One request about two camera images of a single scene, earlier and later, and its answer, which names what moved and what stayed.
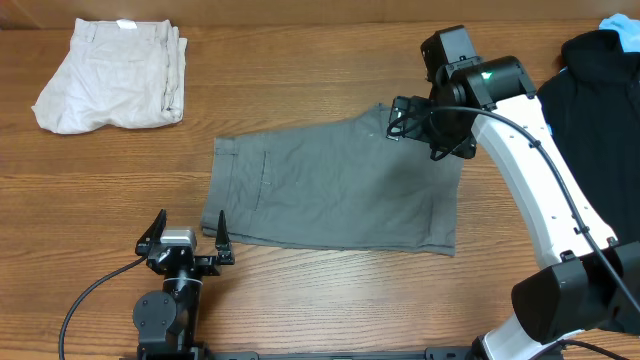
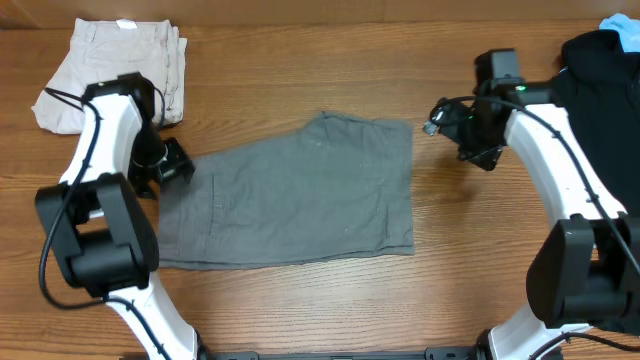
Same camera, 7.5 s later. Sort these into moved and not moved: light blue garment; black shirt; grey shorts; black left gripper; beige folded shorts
Moved: black left gripper; grey shorts
Not moved: light blue garment; black shirt; beige folded shorts
